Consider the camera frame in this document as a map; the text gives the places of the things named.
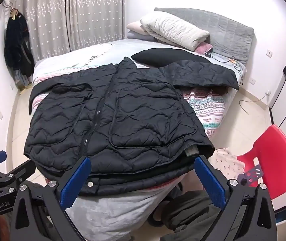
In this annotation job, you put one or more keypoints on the wooden clothes hanger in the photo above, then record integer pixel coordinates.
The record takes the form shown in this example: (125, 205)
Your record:
(14, 14)

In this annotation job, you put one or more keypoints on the white pillow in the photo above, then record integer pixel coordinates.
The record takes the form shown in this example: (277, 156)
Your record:
(175, 29)

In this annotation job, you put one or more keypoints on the small mauve pillow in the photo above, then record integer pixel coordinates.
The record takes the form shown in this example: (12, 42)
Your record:
(204, 47)

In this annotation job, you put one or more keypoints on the grey pillow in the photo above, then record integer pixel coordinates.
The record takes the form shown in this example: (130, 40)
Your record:
(139, 36)

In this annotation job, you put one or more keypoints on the purple slotted plastic tool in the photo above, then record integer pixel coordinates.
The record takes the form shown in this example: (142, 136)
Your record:
(254, 173)

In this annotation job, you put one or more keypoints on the light blue striped sheet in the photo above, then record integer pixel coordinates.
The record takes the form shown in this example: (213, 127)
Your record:
(65, 60)

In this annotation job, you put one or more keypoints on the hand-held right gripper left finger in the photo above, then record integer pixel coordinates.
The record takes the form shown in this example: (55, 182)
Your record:
(74, 183)

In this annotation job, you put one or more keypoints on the black quilted jacket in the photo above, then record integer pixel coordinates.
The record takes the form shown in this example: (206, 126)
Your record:
(138, 110)

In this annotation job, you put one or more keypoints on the white floral cloth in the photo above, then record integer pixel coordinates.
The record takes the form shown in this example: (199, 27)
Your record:
(228, 163)

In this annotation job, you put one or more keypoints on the white wardrobe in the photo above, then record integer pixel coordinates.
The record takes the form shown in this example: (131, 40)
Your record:
(283, 100)

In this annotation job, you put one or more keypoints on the patterned pink green blanket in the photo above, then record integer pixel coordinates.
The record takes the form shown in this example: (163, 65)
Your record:
(208, 110)

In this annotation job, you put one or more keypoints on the grey fleece cloth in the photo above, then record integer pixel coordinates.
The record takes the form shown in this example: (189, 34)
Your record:
(107, 213)

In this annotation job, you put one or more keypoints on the dark hanging clothes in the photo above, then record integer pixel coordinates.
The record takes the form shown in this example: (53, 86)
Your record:
(16, 45)

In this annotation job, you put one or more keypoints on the red plastic chair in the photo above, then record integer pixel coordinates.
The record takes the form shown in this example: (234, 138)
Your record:
(278, 150)

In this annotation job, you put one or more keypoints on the white wall socket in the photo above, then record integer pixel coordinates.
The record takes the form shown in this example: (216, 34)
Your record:
(252, 80)
(269, 53)
(0, 114)
(268, 93)

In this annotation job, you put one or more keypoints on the person's olive trousers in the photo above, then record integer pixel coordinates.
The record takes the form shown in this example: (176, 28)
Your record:
(190, 213)

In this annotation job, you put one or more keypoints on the pale pink pillow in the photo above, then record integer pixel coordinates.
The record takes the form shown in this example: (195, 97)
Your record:
(136, 26)

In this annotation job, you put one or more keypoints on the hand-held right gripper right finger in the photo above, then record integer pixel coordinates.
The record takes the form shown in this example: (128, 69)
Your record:
(211, 183)

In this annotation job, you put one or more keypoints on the black long cushion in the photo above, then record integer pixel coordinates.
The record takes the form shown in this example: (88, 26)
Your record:
(158, 56)

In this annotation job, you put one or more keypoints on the grey padded headboard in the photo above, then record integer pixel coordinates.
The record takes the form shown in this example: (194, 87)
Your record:
(228, 27)

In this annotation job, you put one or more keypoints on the grey dotted curtain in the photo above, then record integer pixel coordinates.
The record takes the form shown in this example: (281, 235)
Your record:
(82, 12)

